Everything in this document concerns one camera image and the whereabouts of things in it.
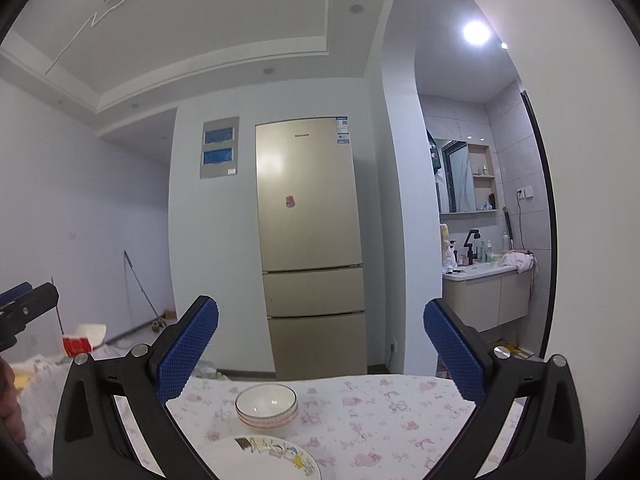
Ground large white cartoon plate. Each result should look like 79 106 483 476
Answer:
204 436 322 480

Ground person left hand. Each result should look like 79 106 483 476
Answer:
0 360 26 444

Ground bathroom vanity cabinet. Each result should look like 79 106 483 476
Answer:
442 263 533 332

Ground red gift box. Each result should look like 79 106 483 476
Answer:
62 324 107 358

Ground black faucet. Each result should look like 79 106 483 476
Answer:
463 229 482 266

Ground white bowl black rim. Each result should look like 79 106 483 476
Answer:
235 382 297 419

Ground white bowl pink rim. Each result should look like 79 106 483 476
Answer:
238 405 299 429

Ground pink cloth on vanity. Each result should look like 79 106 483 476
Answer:
499 252 536 274

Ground beige three-door refrigerator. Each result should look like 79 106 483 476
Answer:
255 117 367 380

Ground bathroom mirror cabinet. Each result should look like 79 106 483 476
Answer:
430 139 499 216

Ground grey electrical panel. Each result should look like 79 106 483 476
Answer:
200 116 240 179

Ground ceiling light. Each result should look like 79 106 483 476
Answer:
462 20 494 47

